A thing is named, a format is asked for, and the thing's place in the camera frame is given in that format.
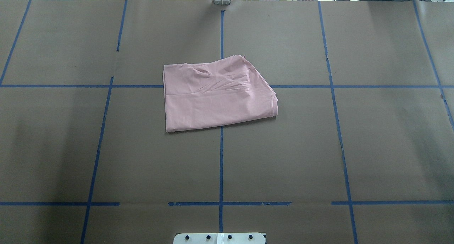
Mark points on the pink Snoopy t-shirt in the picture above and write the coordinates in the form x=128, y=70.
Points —
x=221, y=93

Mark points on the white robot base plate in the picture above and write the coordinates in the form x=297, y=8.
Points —
x=221, y=238

